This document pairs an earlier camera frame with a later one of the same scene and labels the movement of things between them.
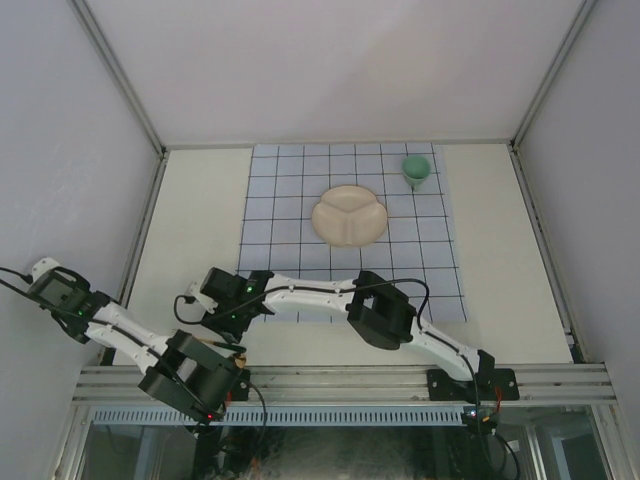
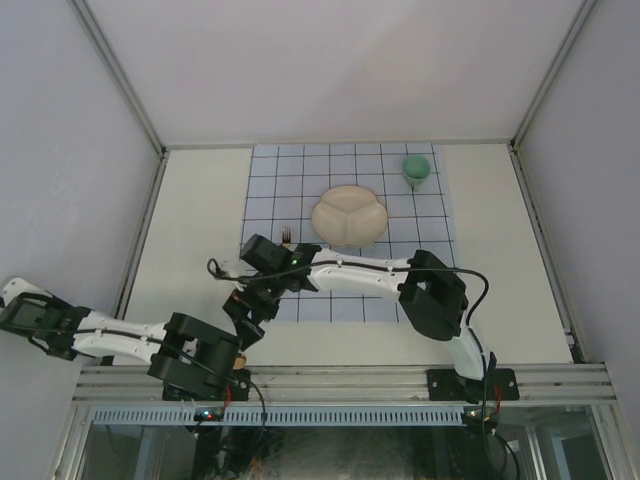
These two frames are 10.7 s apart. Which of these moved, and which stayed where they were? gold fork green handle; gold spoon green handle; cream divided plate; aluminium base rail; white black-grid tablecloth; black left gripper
Moved: gold fork green handle; black left gripper
Stayed: cream divided plate; aluminium base rail; white black-grid tablecloth; gold spoon green handle
